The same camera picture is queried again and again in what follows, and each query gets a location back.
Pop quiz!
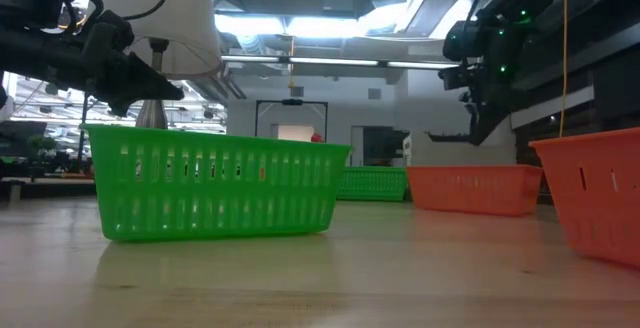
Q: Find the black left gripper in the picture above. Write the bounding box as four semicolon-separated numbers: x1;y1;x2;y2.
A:
82;10;185;104

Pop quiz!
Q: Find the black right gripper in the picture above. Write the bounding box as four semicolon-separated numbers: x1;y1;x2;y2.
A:
468;5;534;146

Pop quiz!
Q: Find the orange slotted plastic basket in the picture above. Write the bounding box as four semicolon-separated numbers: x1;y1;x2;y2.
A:
528;126;640;269
405;163;545;218

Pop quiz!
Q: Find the green slotted plastic basket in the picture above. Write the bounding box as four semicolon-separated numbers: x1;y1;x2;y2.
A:
81;123;353;243
335;165;409;203

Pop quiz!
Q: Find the chrome lamp stand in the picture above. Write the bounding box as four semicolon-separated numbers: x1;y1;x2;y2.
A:
134;37;170;130

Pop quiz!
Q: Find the white fabric lamp shade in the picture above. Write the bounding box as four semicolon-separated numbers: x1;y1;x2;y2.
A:
89;0;224;81

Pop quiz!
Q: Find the dark computer monitor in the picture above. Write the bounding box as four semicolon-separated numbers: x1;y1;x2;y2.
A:
0;120;48;165

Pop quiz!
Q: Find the long ceiling light bar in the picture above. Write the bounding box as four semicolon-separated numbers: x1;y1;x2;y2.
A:
221;55;461;72

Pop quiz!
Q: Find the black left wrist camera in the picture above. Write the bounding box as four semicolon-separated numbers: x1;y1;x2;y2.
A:
105;95;135;118

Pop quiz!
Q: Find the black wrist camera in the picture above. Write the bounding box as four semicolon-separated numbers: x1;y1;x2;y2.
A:
438;20;480;92
105;95;135;118

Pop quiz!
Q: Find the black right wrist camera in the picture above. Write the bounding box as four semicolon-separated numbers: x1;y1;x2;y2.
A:
438;20;480;92

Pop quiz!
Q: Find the black rectangular frame stand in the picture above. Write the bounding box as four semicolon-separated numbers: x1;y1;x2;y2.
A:
254;98;330;143

